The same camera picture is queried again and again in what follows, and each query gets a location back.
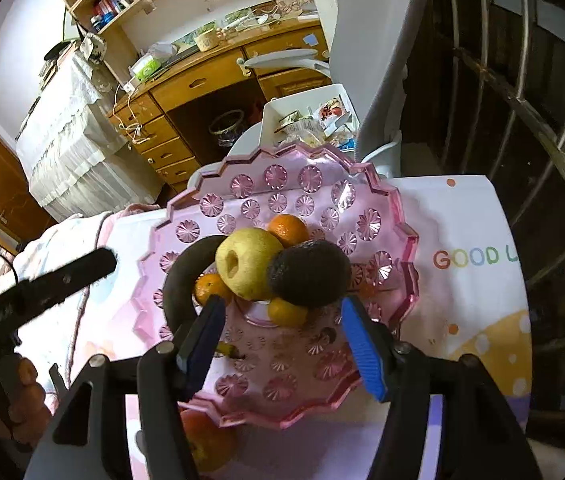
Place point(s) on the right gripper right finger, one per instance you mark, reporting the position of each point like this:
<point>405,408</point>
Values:
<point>371,346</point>

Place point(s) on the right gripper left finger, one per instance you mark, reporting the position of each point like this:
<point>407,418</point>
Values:
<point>196,354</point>

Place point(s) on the blackened banana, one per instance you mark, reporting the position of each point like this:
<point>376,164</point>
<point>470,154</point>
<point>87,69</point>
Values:
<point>178,287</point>

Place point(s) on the dark avocado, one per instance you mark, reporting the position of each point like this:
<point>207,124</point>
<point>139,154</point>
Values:
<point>310,275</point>

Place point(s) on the left hand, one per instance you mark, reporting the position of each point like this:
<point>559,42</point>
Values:
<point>27,412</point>

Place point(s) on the left orange in bowl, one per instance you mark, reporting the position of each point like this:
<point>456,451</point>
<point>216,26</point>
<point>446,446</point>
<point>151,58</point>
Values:
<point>209,285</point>

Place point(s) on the pink glass fruit bowl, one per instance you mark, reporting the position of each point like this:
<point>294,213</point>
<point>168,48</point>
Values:
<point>281,374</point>

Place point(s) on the large red yellow apple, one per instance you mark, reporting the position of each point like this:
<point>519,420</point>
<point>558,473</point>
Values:
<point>212,447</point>

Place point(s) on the right small orange in bowl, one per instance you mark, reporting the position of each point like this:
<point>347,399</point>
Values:
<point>284,314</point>

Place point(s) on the yellow apple in bowl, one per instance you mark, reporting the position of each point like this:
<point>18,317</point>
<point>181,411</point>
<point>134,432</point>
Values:
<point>242,261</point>

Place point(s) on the white lace covered cabinet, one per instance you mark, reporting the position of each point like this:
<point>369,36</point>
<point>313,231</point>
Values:
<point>74,159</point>

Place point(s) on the black waste bin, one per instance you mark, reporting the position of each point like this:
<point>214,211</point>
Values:
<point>227,128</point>

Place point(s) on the wooden desk with drawers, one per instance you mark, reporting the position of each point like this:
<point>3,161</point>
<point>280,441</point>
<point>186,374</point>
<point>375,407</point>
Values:
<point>168,119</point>

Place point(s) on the white storage tray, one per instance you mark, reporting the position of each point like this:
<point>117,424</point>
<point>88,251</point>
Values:
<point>314,117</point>

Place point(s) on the grey office chair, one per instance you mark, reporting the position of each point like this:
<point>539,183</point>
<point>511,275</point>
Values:
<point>370,48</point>

